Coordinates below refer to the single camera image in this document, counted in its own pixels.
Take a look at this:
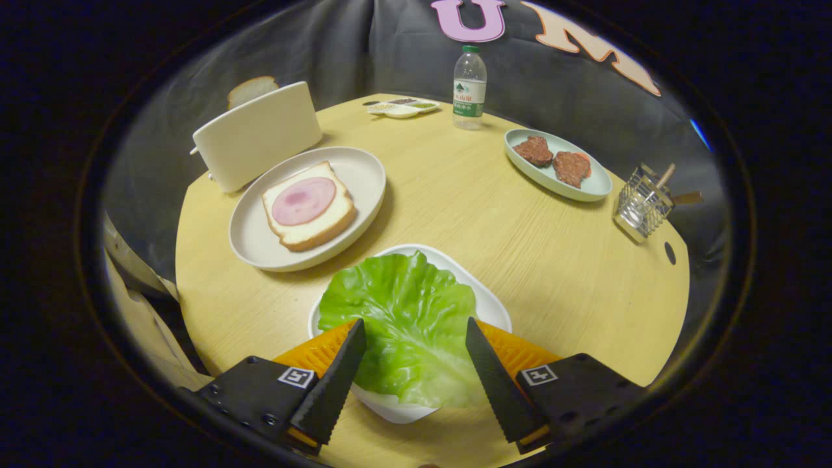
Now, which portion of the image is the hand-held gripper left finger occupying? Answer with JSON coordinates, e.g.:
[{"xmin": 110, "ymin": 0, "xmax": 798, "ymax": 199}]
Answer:
[{"xmin": 194, "ymin": 318, "xmax": 368, "ymax": 456}]

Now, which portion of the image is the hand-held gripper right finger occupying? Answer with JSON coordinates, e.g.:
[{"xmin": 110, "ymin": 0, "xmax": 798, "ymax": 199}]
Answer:
[{"xmin": 465, "ymin": 317, "xmax": 647, "ymax": 456}]

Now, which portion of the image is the green lettuce leaf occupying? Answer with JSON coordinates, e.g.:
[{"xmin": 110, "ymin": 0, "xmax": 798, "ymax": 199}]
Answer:
[{"xmin": 317, "ymin": 251, "xmax": 488, "ymax": 409}]

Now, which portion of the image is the plain white bread slice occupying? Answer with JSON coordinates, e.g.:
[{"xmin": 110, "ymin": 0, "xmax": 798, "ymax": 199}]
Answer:
[{"xmin": 227, "ymin": 76, "xmax": 280, "ymax": 110}]

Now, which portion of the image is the white curved dish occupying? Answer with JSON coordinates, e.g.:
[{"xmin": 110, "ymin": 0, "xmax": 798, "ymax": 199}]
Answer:
[{"xmin": 308, "ymin": 244, "xmax": 512, "ymax": 424}]

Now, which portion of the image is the bread slice under ham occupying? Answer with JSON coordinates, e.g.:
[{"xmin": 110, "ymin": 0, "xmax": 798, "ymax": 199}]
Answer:
[{"xmin": 262, "ymin": 161, "xmax": 357, "ymax": 252}]

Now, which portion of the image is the round beige plate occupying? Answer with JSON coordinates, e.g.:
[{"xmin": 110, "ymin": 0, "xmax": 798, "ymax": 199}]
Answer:
[{"xmin": 228, "ymin": 146, "xmax": 387, "ymax": 272}]

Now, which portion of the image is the pink ham slice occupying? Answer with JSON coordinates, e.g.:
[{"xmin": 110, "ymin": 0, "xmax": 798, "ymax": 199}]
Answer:
[{"xmin": 272, "ymin": 177, "xmax": 337, "ymax": 226}]

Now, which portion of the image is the pale blue oval plate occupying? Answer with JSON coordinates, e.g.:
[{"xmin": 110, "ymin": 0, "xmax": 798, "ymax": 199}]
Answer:
[{"xmin": 504, "ymin": 128, "xmax": 613, "ymax": 203}]

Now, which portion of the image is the white toaster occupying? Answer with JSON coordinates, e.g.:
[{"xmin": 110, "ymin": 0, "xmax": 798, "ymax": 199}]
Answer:
[{"xmin": 190, "ymin": 81, "xmax": 324, "ymax": 194}]

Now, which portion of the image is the white divided condiment dish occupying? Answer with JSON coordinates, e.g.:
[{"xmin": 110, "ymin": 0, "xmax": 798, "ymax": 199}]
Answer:
[{"xmin": 365, "ymin": 97, "xmax": 440, "ymax": 119}]

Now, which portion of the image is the clear water bottle green cap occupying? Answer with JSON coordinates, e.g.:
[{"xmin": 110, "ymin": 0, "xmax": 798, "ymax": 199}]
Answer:
[{"xmin": 452, "ymin": 45, "xmax": 488, "ymax": 131}]

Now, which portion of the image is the black backdrop cloth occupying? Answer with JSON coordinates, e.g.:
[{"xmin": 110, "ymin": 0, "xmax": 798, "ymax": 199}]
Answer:
[{"xmin": 104, "ymin": 0, "xmax": 729, "ymax": 287}]

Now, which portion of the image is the wire mesh utensil basket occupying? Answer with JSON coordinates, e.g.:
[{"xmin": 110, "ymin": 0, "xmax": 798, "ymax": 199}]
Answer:
[{"xmin": 613, "ymin": 162, "xmax": 675, "ymax": 244}]

